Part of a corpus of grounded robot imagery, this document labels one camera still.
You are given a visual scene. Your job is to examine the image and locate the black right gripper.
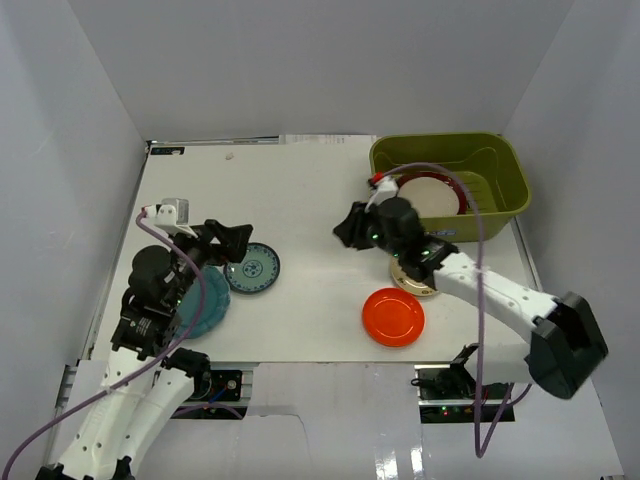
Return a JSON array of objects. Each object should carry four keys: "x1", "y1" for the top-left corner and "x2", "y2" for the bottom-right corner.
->
[{"x1": 333, "y1": 201, "x2": 404, "y2": 260}]

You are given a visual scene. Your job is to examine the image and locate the teal scalloped plate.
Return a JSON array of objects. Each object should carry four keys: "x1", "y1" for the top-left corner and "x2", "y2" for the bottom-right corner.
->
[{"x1": 175, "y1": 265, "x2": 231, "y2": 339}]

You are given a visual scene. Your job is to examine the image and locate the dark red rimmed cream plate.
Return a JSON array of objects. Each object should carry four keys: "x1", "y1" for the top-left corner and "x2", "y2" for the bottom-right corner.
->
[{"x1": 397, "y1": 172, "x2": 467, "y2": 219}]

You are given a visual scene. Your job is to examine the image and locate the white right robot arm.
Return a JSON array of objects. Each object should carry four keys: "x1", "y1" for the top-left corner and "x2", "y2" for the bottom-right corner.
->
[{"x1": 333, "y1": 197, "x2": 609, "y2": 400}]

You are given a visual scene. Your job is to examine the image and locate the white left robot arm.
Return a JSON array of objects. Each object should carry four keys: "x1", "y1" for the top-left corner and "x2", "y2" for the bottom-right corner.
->
[{"x1": 37, "y1": 220, "x2": 253, "y2": 479}]

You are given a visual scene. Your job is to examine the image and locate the olive green plastic bin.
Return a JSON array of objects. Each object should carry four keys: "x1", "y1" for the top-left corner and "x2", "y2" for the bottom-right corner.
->
[{"x1": 369, "y1": 132, "x2": 531, "y2": 240}]

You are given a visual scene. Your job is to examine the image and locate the blue patterned small plate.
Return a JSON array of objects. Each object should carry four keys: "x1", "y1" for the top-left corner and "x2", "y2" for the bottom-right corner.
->
[{"x1": 223, "y1": 242, "x2": 281, "y2": 295}]

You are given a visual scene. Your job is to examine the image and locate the cream plate with calligraphy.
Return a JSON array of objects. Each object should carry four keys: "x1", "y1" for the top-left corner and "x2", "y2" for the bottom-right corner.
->
[{"x1": 389, "y1": 257, "x2": 437, "y2": 297}]

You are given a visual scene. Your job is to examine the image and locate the orange plate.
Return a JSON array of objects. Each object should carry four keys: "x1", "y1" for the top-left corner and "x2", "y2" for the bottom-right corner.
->
[{"x1": 362, "y1": 288, "x2": 426, "y2": 348}]

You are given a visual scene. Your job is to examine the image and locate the white papers at back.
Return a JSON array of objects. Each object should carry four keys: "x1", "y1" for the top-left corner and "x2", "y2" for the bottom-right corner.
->
[{"x1": 279, "y1": 134, "x2": 378, "y2": 145}]

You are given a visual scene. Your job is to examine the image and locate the dark label sticker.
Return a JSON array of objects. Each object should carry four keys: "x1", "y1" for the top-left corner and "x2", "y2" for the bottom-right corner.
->
[{"x1": 149, "y1": 146, "x2": 185, "y2": 156}]

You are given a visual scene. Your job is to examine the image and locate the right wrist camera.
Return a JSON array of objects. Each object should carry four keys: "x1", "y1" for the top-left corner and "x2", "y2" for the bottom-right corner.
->
[{"x1": 365, "y1": 172, "x2": 399, "y2": 211}]

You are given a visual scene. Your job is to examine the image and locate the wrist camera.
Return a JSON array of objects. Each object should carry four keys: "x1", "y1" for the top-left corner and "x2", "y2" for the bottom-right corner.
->
[
  {"x1": 142, "y1": 198, "x2": 196, "y2": 237},
  {"x1": 365, "y1": 172, "x2": 399, "y2": 211}
]

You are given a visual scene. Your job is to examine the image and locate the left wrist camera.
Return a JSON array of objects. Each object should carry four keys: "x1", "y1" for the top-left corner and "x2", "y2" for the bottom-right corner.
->
[{"x1": 142, "y1": 198, "x2": 196, "y2": 237}]

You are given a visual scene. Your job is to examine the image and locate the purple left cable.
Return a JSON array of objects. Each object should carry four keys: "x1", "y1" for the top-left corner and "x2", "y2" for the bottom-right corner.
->
[{"x1": 2, "y1": 207, "x2": 246, "y2": 476}]

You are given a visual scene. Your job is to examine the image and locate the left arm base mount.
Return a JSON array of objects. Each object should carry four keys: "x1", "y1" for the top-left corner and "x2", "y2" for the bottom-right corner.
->
[{"x1": 174, "y1": 368, "x2": 246, "y2": 419}]

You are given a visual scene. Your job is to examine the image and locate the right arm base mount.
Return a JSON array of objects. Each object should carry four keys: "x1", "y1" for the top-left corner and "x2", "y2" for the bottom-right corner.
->
[{"x1": 410, "y1": 344, "x2": 508, "y2": 425}]

